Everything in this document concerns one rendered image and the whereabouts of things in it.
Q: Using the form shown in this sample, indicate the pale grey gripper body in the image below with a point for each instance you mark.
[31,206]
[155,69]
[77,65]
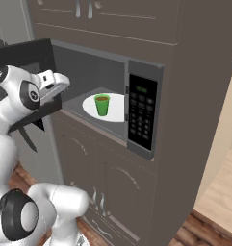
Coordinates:
[59,82]

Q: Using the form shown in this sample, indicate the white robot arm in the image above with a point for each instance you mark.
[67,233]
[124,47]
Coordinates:
[5,150]

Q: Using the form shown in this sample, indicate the black microwave door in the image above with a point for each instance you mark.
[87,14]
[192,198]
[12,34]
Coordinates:
[21,54]

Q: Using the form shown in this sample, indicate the brown upper cupboard door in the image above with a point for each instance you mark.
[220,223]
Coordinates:
[56,12]
[136,19]

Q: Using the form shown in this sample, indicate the brown cupboard door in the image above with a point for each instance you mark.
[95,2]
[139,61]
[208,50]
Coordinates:
[75,160]
[136,19]
[56,12]
[130,198]

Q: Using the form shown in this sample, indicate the brown lower cupboard door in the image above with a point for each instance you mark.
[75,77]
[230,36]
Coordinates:
[75,160]
[130,198]

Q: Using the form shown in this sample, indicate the grey microwave oven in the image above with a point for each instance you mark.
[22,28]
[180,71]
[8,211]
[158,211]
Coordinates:
[143,105]

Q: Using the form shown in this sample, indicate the green cup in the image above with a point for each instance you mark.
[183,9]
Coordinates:
[102,105]

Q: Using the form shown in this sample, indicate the white round turntable plate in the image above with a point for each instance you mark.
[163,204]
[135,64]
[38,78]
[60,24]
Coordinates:
[116,110]

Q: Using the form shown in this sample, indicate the grey fridge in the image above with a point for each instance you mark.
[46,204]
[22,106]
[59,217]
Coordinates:
[11,19]

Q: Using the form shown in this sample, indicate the brown tall cabinet housing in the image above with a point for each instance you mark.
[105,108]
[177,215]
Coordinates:
[191,112]

